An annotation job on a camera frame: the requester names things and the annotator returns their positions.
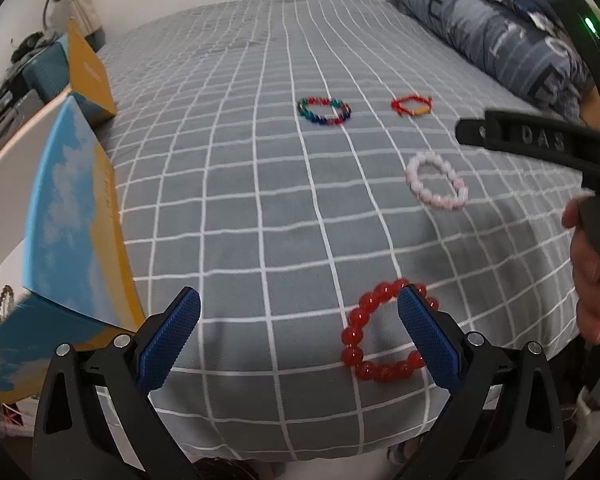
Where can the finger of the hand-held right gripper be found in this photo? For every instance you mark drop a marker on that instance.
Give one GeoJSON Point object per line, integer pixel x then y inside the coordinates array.
{"type": "Point", "coordinates": [510, 132]}

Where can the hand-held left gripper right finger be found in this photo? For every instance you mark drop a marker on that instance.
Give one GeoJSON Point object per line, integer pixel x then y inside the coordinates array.
{"type": "Point", "coordinates": [430, 340]}

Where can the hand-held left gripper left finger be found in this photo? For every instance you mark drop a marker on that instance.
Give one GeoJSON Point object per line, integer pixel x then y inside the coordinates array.
{"type": "Point", "coordinates": [167, 340]}

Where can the blue and yellow cardboard box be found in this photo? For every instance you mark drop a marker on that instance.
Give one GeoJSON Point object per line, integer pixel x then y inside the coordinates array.
{"type": "Point", "coordinates": [65, 210]}

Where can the person's right hand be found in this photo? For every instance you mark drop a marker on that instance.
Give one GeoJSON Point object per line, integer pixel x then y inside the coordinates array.
{"type": "Point", "coordinates": [587, 270]}

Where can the folded blue patterned quilt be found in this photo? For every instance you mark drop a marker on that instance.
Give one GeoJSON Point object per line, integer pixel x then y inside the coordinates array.
{"type": "Point", "coordinates": [480, 35]}

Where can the bed with grey checked sheet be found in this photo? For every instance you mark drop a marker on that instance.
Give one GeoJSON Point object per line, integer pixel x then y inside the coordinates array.
{"type": "Point", "coordinates": [260, 220]}

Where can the grey metal tube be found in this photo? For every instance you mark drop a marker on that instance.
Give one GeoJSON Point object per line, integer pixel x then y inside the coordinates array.
{"type": "Point", "coordinates": [597, 395]}

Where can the grey radio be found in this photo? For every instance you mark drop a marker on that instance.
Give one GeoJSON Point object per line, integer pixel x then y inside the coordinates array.
{"type": "Point", "coordinates": [7, 105]}

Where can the teal bag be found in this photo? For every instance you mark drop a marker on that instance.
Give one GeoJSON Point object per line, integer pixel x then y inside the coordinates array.
{"type": "Point", "coordinates": [47, 67]}

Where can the black device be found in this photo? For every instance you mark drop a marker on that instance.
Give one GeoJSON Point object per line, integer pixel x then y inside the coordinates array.
{"type": "Point", "coordinates": [27, 45]}

